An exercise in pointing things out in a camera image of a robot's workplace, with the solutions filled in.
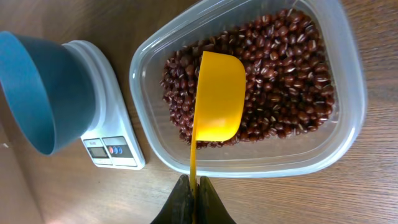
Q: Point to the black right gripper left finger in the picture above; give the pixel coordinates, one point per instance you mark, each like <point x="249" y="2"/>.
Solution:
<point x="178" y="208"/>

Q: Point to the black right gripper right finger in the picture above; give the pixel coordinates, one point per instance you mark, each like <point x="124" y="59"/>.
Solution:
<point x="210" y="209"/>

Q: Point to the white digital kitchen scale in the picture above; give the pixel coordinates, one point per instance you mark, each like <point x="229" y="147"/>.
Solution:
<point x="110" y="140"/>

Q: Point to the yellow plastic measuring scoop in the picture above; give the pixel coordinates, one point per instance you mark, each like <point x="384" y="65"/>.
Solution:
<point x="219" y="102"/>

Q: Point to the red adzuki beans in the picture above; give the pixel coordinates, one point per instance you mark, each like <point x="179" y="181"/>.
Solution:
<point x="288" y="81"/>

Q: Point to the blue plastic bowl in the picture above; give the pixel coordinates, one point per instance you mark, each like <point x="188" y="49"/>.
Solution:
<point x="49" y="93"/>

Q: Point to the clear plastic food container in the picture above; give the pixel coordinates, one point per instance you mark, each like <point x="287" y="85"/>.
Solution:
<point x="271" y="157"/>

